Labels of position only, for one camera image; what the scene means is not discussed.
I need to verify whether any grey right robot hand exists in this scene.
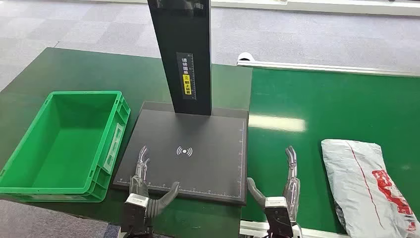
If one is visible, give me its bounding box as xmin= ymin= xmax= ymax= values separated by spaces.
xmin=247 ymin=146 xmax=301 ymax=227

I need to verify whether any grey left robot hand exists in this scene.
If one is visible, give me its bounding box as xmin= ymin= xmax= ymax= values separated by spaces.
xmin=129 ymin=146 xmax=181 ymax=219

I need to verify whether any grey plastic mailer package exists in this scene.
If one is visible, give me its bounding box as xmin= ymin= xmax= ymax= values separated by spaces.
xmin=320 ymin=139 xmax=420 ymax=238

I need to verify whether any green conveyor belt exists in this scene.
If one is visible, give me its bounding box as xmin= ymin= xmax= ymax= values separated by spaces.
xmin=241 ymin=67 xmax=420 ymax=235

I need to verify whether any white conveyor end cap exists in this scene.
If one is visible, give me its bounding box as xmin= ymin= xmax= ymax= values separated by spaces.
xmin=237 ymin=52 xmax=256 ymax=63

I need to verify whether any black scanner base platform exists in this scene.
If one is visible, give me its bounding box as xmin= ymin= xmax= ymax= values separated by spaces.
xmin=112 ymin=101 xmax=249 ymax=206

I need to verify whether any green plastic crate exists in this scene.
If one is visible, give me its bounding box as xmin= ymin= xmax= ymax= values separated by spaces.
xmin=0 ymin=91 xmax=131 ymax=203

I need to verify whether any black and yellow label sticker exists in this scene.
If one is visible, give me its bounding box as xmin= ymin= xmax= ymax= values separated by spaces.
xmin=176 ymin=52 xmax=197 ymax=101

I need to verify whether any dark green table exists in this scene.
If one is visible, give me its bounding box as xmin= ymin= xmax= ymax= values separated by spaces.
xmin=0 ymin=47 xmax=253 ymax=238

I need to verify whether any black scanner column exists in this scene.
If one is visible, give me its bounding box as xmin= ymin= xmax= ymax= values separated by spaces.
xmin=147 ymin=0 xmax=212 ymax=116

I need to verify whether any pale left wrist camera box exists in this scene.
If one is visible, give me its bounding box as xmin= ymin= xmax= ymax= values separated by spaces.
xmin=124 ymin=193 xmax=149 ymax=209

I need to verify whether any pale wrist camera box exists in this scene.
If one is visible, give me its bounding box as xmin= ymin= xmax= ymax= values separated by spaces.
xmin=264 ymin=196 xmax=288 ymax=209
xmin=124 ymin=193 xmax=149 ymax=209

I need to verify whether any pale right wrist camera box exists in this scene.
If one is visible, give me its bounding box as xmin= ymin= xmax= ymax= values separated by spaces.
xmin=264 ymin=196 xmax=288 ymax=209

